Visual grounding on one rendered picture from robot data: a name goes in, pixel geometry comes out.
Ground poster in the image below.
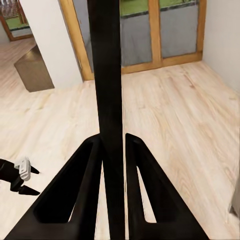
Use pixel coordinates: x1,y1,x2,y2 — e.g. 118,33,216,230
87,0,126,240

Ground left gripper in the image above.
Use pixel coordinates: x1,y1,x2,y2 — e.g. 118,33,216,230
0,160,40,196

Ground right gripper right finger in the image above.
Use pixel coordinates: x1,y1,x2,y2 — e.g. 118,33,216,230
125,133,210,240

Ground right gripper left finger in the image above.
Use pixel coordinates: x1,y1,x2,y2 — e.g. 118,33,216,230
4,133,103,240

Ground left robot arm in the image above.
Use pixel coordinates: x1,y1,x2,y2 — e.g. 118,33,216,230
0,156,40,196

